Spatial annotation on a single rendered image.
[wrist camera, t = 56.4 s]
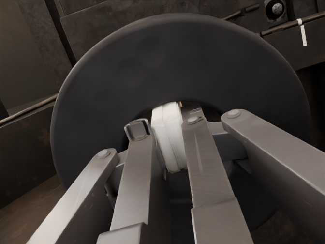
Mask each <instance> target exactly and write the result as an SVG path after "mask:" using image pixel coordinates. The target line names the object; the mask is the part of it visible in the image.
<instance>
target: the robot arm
mask: <svg viewBox="0 0 325 244"><path fill-rule="evenodd" d="M124 130H125V132H126V135H127V137H128V140H129V146H128V149H127V150H125V151H123V152H121V153H119V154H118V153H117V151H116V149H114V148H110V149H104V150H102V151H100V152H99V153H97V154H96V155H95V156H94V157H93V158H92V159H91V161H90V162H89V163H88V164H87V166H86V167H85V168H84V170H83V171H82V172H81V173H80V175H79V176H78V177H77V179H76V180H75V181H74V183H73V184H72V185H71V186H70V188H69V189H68V190H67V191H66V193H65V194H64V195H63V197H62V198H61V199H60V200H59V202H58V203H57V204H56V206H55V207H54V208H53V210H52V211H51V212H50V213H49V215H48V216H47V217H46V219H45V220H44V221H43V222H42V224H41V225H40V226H39V227H38V228H37V230H36V231H35V232H34V234H33V235H32V236H31V238H30V239H29V240H28V241H27V243H26V244H172V241H171V220H170V199H169V179H168V173H167V170H168V172H170V173H171V174H172V173H175V172H179V171H180V169H183V168H184V169H185V170H186V169H188V173H189V180H190V186H191V193H192V201H193V208H192V209H191V214H192V224H193V231H194V238H195V244H254V243H253V240H252V237H251V234H250V232H249V229H248V226H247V224H246V221H245V218H244V216H243V213H242V210H241V208H240V205H239V203H238V200H237V198H236V197H235V195H234V193H233V190H232V187H231V185H230V182H229V179H228V177H227V174H226V171H225V169H224V166H223V163H222V161H223V160H232V162H233V164H234V166H235V167H236V168H237V169H238V170H239V171H240V172H241V173H242V174H243V175H244V176H246V177H247V178H248V179H249V180H250V181H251V182H252V183H253V184H254V185H255V186H256V187H257V188H258V189H259V190H260V191H261V192H262V193H263V194H264V195H265V196H266V197H267V198H268V199H269V200H270V201H271V202H272V203H273V204H274V205H275V206H276V207H277V208H278V209H279V210H280V211H282V212H283V213H284V214H285V215H286V216H287V217H288V218H289V219H290V220H291V221H292V222H293V223H294V224H295V225H296V226H297V227H298V228H299V229H300V230H301V231H302V232H303V233H304V234H305V235H306V236H307V237H308V238H309V239H310V240H311V241H312V242H313V243H314V244H325V153H324V152H323V151H321V150H319V149H317V148H315V147H313V146H311V145H309V144H308V143H306V142H304V141H302V140H300V139H298V138H296V137H295V136H293V135H291V134H289V133H287V132H285V131H284V130H282V129H280V128H278V127H276V126H274V125H273V124H271V123H269V122H267V121H265V120H263V119H261V118H260V117H258V116H256V115H254V114H252V113H250V112H248V111H247V110H244V109H232V110H231V111H228V112H226V113H224V114H223V115H222V116H221V122H208V121H207V120H206V118H205V116H204V114H203V111H202V109H201V106H200V104H198V103H193V104H190V105H186V106H182V104H181V101H174V102H169V103H165V104H162V105H159V106H157V107H155V108H153V109H152V117H150V118H147V119H146V118H140V119H137V120H134V121H131V122H130V123H128V124H127V125H125V126H124ZM165 166H166V168H167V170H166V168H165ZM104 188H106V190H107V194H106V193H105V189H104Z"/></svg>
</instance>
